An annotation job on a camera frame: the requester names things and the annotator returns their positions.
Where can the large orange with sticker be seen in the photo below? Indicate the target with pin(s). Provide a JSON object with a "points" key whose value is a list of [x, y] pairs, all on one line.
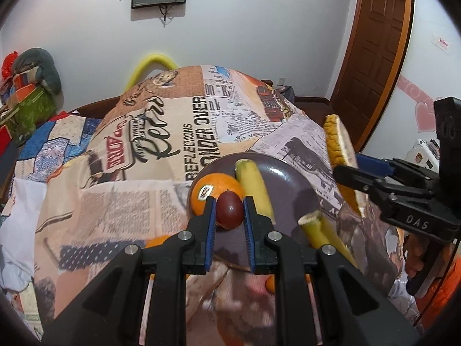
{"points": [[223, 185]]}

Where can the white wall socket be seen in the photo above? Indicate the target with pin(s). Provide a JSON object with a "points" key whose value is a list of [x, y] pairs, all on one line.
{"points": [[281, 81]]}

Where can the green patterned box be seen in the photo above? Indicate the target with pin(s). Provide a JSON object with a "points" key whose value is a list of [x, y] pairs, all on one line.
{"points": [[32, 108]]}

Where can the grey round plate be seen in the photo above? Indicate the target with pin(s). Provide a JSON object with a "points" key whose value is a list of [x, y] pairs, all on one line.
{"points": [[284, 180]]}

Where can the white wall label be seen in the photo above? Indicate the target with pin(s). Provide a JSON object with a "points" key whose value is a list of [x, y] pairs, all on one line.
{"points": [[442, 42]]}

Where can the brown wooden door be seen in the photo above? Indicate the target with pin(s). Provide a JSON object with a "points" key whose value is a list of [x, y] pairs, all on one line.
{"points": [[378, 43], [409, 14]]}

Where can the white plastic bag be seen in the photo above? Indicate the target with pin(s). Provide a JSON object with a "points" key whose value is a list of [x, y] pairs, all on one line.
{"points": [[419, 155]]}

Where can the person's right hand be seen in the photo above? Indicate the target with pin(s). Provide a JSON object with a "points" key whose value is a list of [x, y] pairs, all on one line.
{"points": [[414, 257]]}

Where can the red cloth item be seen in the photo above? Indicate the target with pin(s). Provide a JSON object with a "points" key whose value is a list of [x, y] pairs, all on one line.
{"points": [[7, 66]]}

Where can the yellow foam tube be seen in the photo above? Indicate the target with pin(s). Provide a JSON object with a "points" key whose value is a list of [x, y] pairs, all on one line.
{"points": [[155, 57]]}

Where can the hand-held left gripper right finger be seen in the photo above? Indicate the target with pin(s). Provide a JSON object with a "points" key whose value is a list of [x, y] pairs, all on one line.
{"points": [[249, 238]]}

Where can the newspaper print blanket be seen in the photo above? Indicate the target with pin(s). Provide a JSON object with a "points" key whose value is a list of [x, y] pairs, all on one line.
{"points": [[144, 187]]}

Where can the dark red passion fruit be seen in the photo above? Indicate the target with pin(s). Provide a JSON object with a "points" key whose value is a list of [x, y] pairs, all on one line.
{"points": [[230, 209]]}

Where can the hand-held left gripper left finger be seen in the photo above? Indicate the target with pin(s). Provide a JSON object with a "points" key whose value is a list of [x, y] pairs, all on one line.
{"points": [[210, 234]]}

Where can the yellow-green banana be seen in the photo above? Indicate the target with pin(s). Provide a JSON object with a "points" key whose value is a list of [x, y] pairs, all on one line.
{"points": [[252, 182], [324, 234]]}

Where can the blue patchwork quilt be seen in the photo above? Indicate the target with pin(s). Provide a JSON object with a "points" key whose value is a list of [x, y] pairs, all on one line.
{"points": [[46, 144]]}

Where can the grey stuffed cushion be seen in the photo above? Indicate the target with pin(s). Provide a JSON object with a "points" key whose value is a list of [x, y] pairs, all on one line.
{"points": [[43, 65]]}

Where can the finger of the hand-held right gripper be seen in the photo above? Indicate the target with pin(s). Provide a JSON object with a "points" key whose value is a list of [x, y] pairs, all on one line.
{"points": [[360, 182], [374, 164]]}

